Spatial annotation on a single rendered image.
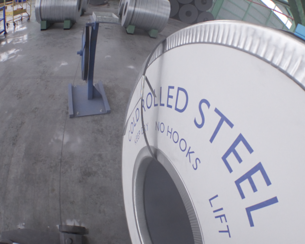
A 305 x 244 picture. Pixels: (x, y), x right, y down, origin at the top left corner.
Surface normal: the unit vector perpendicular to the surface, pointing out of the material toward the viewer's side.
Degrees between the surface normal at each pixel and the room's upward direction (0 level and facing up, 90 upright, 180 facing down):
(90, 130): 0
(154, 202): 31
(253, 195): 90
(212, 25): 89
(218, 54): 90
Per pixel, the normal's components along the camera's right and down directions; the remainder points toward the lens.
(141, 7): 0.32, 0.49
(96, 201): 0.27, -0.67
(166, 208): 0.34, -0.37
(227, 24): -0.93, -0.03
